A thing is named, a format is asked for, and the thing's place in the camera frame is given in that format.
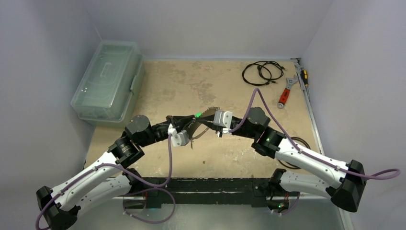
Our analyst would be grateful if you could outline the red handled adjustable wrench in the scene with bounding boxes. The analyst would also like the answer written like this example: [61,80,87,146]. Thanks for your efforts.
[277,75,298,109]

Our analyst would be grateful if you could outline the black coiled cable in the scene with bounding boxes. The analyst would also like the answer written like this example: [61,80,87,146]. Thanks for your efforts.
[241,61,287,87]

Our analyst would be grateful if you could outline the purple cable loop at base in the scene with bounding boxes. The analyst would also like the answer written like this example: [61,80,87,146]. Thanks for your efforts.
[122,186,177,224]

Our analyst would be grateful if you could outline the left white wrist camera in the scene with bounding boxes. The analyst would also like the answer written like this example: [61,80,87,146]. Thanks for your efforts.
[168,125,190,147]

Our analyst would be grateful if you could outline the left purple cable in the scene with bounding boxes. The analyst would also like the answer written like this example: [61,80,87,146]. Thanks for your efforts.
[34,133,174,230]

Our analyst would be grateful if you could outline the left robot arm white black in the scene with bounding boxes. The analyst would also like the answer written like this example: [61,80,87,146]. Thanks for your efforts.
[35,114,201,230]

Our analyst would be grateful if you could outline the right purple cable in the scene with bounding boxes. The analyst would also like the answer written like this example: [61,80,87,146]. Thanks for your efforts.
[228,88,402,181]

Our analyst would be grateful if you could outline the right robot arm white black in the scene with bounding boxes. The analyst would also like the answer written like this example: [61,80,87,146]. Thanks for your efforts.
[195,107,366,213]

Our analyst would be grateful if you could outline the yellow black screwdriver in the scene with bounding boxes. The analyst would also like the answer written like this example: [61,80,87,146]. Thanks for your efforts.
[300,69,309,87]

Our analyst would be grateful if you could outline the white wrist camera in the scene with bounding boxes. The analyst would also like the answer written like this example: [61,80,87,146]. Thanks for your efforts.
[168,125,190,147]
[213,110,233,134]

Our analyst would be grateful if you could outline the aluminium frame rail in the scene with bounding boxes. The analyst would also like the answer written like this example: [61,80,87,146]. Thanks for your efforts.
[69,57,346,210]

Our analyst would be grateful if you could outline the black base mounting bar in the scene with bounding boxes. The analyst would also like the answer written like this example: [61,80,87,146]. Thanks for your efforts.
[128,178,298,208]

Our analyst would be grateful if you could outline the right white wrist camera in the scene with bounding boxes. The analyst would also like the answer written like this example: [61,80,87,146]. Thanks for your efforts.
[213,110,233,134]

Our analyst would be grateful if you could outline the clear plastic storage box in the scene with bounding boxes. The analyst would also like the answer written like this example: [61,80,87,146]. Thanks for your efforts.
[71,40,145,128]

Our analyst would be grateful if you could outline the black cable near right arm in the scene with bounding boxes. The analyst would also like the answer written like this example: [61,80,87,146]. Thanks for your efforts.
[278,137,312,170]

